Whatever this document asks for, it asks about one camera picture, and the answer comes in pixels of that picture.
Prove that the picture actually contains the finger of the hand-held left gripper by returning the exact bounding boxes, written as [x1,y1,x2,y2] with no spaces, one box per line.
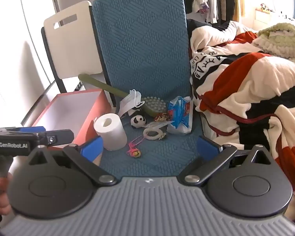
[17,126,46,134]
[39,129,75,146]

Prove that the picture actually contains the orange cardboard box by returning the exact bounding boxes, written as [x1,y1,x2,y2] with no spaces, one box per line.
[29,88,113,167]

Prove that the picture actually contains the red black white printed blanket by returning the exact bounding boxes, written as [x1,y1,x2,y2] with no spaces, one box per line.
[187,19,295,224]

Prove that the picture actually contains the small panda plush toy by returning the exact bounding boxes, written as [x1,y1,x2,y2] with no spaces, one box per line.
[128,108,147,129]

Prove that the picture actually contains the white chair with black frame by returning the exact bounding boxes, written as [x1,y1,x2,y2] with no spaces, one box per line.
[41,0,113,109]

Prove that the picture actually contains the green long-handled massage brush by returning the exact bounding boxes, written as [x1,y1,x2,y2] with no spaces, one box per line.
[78,73,167,118]

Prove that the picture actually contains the white fabric hair tie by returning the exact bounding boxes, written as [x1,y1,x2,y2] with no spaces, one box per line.
[143,127,168,141]

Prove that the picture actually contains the pink yellow charm keychain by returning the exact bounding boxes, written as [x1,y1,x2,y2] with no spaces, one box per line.
[126,135,142,158]

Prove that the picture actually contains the small red gold ornament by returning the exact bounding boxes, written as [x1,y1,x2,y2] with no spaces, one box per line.
[154,113,173,123]

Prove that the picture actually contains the green fuzzy blanket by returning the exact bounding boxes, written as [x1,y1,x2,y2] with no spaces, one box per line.
[251,23,295,68]

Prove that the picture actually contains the white bed headboard shelf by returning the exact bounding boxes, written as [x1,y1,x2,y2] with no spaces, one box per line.
[254,4,295,30]

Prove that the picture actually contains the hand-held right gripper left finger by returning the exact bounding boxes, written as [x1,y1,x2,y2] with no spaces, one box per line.
[28,136,117,186]

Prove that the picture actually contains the white wardrobe door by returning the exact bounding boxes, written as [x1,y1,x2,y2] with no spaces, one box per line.
[0,0,64,133]

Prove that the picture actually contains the blue printed tissue pack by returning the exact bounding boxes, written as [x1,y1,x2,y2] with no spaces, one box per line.
[167,96,195,135]

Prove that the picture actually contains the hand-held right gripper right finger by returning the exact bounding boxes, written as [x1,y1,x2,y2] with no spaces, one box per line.
[178,135,271,186]

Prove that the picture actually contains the white face mask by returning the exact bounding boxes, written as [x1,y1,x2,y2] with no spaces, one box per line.
[117,89,145,117]

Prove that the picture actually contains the blue textured seat cushion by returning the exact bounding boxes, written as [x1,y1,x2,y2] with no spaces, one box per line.
[92,0,220,177]

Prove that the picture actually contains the person's left hand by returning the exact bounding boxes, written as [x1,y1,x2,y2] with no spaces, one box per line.
[0,172,14,211]

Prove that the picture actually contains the white toilet paper roll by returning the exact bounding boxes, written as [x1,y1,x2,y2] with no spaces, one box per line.
[93,113,128,151]

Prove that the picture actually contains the clear plastic packet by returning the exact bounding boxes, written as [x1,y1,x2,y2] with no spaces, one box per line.
[144,120,173,130]

